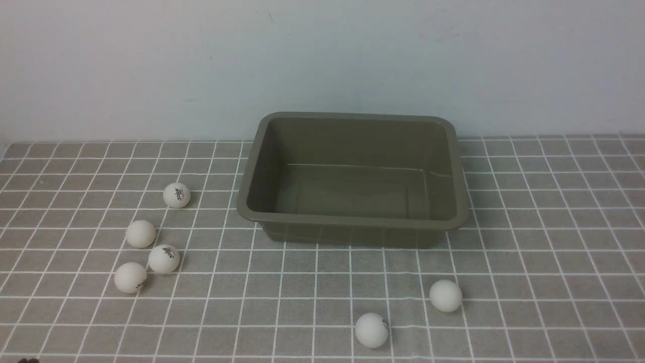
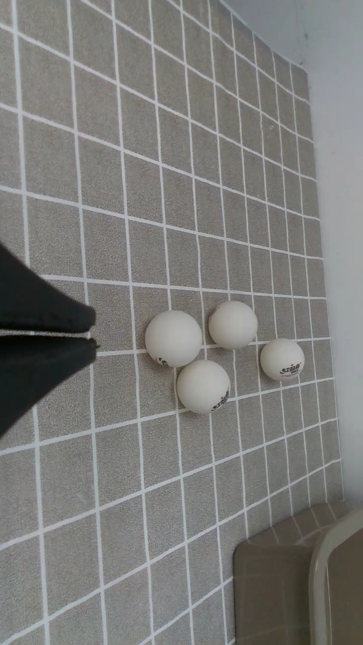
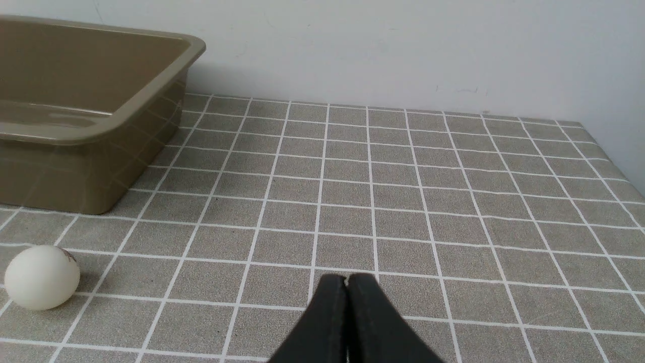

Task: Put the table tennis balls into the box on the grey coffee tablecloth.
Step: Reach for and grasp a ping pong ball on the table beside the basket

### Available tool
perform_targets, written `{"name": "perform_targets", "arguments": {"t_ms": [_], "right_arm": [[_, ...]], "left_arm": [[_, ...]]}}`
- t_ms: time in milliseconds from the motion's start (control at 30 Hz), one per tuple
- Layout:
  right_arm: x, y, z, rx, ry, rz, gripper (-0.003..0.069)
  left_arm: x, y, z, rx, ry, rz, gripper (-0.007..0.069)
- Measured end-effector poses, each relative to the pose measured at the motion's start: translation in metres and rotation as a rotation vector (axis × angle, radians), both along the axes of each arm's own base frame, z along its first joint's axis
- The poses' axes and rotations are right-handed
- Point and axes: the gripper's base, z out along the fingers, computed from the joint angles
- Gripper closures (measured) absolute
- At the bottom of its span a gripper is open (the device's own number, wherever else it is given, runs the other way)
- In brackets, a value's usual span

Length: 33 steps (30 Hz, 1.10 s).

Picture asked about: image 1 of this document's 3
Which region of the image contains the white ping-pong ball front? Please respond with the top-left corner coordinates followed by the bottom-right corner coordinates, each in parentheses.
top-left (355, 313), bottom-right (389, 349)

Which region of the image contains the white ping-pong ball printed logo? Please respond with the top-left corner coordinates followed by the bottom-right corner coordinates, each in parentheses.
top-left (148, 245), bottom-right (180, 274)

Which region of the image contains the plain white ping-pong ball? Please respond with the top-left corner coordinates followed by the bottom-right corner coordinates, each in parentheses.
top-left (125, 220), bottom-right (156, 249)

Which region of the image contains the white ping-pong ball small mark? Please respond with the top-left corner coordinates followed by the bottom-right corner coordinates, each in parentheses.
top-left (113, 262), bottom-right (147, 293)

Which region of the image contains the white ping-pong ball with logo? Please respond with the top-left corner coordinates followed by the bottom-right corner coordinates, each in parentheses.
top-left (163, 182), bottom-right (191, 209)

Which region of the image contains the olive green plastic bin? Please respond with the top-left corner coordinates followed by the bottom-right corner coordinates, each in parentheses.
top-left (236, 112), bottom-right (469, 249)

